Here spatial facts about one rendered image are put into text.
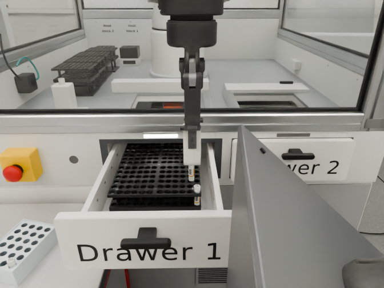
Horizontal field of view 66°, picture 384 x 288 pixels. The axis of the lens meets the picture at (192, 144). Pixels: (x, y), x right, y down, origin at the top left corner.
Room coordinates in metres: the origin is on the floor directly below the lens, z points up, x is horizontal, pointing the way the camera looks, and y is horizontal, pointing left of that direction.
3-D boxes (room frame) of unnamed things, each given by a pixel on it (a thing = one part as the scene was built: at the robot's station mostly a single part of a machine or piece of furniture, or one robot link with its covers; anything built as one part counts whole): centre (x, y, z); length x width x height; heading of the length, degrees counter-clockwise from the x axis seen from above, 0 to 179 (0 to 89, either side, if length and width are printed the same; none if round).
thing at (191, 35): (0.47, 0.00, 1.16); 0.08 x 0.07 x 0.09; 1
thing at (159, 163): (0.57, 0.07, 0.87); 0.22 x 0.18 x 0.06; 1
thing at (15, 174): (0.57, 0.40, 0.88); 0.04 x 0.03 x 0.04; 91
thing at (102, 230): (0.37, 0.07, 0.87); 0.29 x 0.02 x 0.11; 91
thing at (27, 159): (0.61, 0.40, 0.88); 0.07 x 0.05 x 0.07; 91
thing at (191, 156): (0.46, 0.00, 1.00); 0.03 x 0.01 x 0.07; 91
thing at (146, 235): (0.34, 0.07, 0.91); 0.07 x 0.04 x 0.01; 91
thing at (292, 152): (0.61, -0.24, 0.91); 0.07 x 0.04 x 0.01; 91
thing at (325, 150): (0.64, -0.24, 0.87); 0.29 x 0.02 x 0.11; 91
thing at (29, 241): (0.44, 0.34, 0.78); 0.12 x 0.08 x 0.04; 166
